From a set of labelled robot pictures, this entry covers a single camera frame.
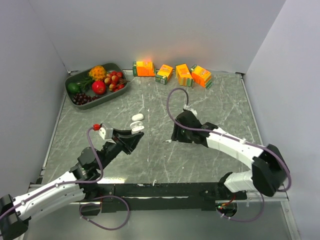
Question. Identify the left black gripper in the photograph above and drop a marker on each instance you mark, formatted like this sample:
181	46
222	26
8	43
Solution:
128	142

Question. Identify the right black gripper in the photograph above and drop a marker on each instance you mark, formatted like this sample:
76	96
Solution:
177	135

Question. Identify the white square charging case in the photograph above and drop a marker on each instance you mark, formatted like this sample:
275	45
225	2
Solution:
136	126

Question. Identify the white oval earbud case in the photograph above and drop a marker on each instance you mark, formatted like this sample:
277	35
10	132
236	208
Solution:
137	117

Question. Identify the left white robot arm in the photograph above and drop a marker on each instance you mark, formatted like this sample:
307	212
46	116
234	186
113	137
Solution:
77	184

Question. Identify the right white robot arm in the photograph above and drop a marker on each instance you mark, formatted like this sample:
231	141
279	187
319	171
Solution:
267	169

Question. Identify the red pomegranate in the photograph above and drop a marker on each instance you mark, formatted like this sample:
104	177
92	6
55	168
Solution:
98	87

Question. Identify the dark grape bunch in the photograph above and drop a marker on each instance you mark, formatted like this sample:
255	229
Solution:
82	99

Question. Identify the red cherry bunch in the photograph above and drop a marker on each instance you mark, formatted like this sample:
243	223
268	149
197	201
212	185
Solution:
115	80

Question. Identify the green leafy sprig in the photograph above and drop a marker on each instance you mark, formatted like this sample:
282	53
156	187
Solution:
85	84

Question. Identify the orange green box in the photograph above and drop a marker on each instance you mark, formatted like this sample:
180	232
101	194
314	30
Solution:
164	74
183	75
143	69
201	76

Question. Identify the orange spiky fruit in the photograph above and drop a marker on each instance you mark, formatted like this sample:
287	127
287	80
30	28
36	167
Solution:
98	73

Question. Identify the green lime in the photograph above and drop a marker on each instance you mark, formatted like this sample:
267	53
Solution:
73	88

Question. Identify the grey fruit tray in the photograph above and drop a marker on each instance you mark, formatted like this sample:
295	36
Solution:
107	96

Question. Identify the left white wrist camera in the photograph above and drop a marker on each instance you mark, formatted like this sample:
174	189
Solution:
105	131

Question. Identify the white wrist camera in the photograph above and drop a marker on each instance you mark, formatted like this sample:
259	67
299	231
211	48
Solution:
188	108
105	131

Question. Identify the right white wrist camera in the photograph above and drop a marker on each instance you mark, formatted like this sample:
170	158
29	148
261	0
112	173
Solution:
188	108

